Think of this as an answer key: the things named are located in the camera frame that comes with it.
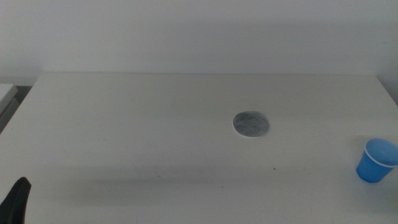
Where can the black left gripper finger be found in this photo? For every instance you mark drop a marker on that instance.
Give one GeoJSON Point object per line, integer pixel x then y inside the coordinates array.
{"type": "Point", "coordinates": [15, 202]}

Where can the blue plastic cup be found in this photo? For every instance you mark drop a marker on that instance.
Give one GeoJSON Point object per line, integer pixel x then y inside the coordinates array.
{"type": "Point", "coordinates": [374, 165]}

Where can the round grey cup mat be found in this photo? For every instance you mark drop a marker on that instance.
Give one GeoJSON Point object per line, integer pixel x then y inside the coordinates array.
{"type": "Point", "coordinates": [251, 124]}

